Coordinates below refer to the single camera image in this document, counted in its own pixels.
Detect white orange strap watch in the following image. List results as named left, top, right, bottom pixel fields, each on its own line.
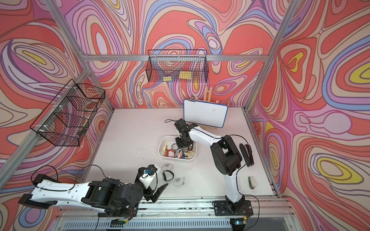
left=175, top=149, right=187, bottom=159

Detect cream strap gold watch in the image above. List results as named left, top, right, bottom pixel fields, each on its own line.
left=184, top=147, right=195, bottom=159

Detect black smart watch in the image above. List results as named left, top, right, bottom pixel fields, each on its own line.
left=162, top=170, right=174, bottom=182

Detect white pink strap watch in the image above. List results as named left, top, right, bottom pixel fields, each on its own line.
left=162, top=163, right=174, bottom=171

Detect beige long strap watch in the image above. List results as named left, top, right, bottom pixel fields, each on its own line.
left=162, top=141, right=168, bottom=155

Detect red translucent watch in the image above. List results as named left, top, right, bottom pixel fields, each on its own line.
left=165, top=149, right=175, bottom=158

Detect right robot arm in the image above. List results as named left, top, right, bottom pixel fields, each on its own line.
left=174, top=119, right=245, bottom=215

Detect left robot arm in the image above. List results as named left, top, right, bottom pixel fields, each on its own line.
left=18, top=174, right=168, bottom=217

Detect white plastic storage box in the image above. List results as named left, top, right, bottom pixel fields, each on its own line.
left=158, top=135, right=197, bottom=162

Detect wooden easel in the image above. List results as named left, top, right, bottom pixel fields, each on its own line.
left=188, top=86, right=220, bottom=131

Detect yellow sticky note large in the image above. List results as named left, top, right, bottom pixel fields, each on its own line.
left=179, top=71, right=193, bottom=80

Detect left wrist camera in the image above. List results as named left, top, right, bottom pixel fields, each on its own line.
left=139, top=165, right=161, bottom=189

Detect aluminium rail front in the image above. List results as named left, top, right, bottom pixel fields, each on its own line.
left=51, top=197, right=302, bottom=231

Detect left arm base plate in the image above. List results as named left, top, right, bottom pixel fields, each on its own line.
left=98, top=203, right=139, bottom=218

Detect small whiteboard blue frame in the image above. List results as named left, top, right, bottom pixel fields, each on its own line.
left=183, top=99, right=229, bottom=129

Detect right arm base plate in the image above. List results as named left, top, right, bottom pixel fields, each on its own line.
left=212, top=199, right=254, bottom=217

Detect black wire basket back wall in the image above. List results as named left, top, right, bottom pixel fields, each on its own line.
left=145, top=49, right=209, bottom=83

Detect black wire basket wall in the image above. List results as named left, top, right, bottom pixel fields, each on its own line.
left=145, top=49, right=209, bottom=83
left=30, top=80, right=106, bottom=147

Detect black wire basket left wall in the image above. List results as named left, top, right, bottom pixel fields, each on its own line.
left=30, top=80, right=106, bottom=147

